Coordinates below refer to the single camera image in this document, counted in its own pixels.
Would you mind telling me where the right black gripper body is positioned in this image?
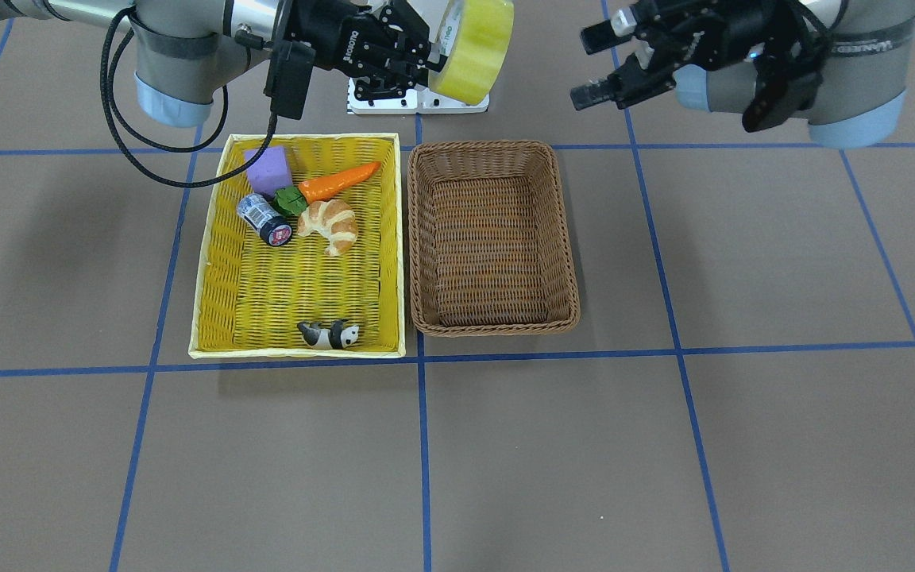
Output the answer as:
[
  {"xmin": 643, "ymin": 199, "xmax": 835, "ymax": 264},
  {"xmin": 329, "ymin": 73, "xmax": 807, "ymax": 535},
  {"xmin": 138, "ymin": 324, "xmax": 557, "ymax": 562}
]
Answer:
[{"xmin": 283, "ymin": 1, "xmax": 403, "ymax": 80}]

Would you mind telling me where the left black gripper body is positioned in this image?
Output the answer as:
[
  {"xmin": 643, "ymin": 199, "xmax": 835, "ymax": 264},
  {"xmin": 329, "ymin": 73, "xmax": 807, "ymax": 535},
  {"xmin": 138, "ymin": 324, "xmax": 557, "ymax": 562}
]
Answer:
[{"xmin": 647, "ymin": 1, "xmax": 809, "ymax": 80}]

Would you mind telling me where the yellow clear tape roll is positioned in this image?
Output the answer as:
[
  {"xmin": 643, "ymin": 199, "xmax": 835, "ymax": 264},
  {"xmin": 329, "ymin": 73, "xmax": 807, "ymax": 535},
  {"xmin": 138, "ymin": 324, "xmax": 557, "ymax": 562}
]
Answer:
[{"xmin": 428, "ymin": 1, "xmax": 515, "ymax": 106}]

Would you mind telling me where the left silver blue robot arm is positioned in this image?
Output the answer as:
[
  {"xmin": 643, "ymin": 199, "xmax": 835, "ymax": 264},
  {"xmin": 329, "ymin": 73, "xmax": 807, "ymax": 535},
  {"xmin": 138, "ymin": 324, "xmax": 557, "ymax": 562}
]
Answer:
[{"xmin": 570, "ymin": 1, "xmax": 915, "ymax": 149}]

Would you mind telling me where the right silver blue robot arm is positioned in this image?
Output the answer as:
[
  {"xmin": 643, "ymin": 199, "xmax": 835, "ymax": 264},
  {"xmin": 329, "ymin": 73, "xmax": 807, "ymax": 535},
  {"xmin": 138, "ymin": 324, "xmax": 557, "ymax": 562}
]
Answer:
[{"xmin": 0, "ymin": 1, "xmax": 448, "ymax": 128}]

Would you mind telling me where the brown wicker basket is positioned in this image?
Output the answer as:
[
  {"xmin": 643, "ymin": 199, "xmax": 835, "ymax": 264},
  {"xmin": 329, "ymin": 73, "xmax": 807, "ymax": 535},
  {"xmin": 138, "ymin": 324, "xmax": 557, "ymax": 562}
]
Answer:
[{"xmin": 407, "ymin": 141, "xmax": 581, "ymax": 338}]

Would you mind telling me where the toy croissant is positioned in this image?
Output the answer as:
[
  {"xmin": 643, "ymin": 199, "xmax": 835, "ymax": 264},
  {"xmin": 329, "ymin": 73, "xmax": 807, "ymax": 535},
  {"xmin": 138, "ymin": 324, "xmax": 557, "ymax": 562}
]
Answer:
[{"xmin": 295, "ymin": 199, "xmax": 359, "ymax": 257}]

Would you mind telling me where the purple foam cube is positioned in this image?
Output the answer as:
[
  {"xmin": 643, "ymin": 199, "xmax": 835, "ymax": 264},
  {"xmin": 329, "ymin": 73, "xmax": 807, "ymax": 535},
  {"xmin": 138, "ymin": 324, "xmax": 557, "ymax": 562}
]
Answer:
[{"xmin": 243, "ymin": 145, "xmax": 294, "ymax": 199}]

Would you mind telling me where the orange toy carrot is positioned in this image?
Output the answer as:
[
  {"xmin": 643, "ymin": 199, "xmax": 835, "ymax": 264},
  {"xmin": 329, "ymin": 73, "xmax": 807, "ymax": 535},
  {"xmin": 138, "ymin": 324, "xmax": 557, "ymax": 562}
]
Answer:
[{"xmin": 270, "ymin": 160, "xmax": 381, "ymax": 216}]

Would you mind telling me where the small blue labelled can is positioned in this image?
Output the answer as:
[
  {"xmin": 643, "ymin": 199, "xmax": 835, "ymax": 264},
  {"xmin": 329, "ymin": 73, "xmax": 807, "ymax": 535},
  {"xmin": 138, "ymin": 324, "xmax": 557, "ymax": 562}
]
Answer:
[{"xmin": 236, "ymin": 193, "xmax": 293, "ymax": 247}]

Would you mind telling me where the panda figurine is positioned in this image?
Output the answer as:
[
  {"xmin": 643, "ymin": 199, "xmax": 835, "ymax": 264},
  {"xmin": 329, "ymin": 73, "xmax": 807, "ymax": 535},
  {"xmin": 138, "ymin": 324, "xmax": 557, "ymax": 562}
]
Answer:
[{"xmin": 295, "ymin": 319, "xmax": 361, "ymax": 350}]

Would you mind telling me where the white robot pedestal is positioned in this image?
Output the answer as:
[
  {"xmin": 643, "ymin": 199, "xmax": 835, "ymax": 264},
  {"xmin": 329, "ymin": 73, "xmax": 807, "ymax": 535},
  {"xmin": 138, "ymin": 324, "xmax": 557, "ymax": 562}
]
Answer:
[{"xmin": 346, "ymin": 79, "xmax": 490, "ymax": 116}]

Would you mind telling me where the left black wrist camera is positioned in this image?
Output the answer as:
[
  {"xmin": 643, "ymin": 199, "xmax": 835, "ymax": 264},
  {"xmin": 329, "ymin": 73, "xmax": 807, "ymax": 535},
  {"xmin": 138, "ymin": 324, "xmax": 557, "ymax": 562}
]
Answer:
[{"xmin": 741, "ymin": 48, "xmax": 824, "ymax": 133}]

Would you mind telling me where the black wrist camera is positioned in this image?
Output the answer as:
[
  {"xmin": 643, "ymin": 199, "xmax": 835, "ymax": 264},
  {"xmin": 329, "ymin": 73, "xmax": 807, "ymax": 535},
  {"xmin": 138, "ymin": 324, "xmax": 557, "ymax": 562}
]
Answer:
[
  {"xmin": 741, "ymin": 48, "xmax": 824, "ymax": 133},
  {"xmin": 264, "ymin": 42, "xmax": 316, "ymax": 120}
]

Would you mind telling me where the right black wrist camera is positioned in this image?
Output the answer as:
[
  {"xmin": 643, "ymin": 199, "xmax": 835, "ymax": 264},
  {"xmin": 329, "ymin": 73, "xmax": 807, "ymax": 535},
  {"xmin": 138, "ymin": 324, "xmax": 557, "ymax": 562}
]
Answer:
[{"xmin": 264, "ymin": 42, "xmax": 316, "ymax": 120}]

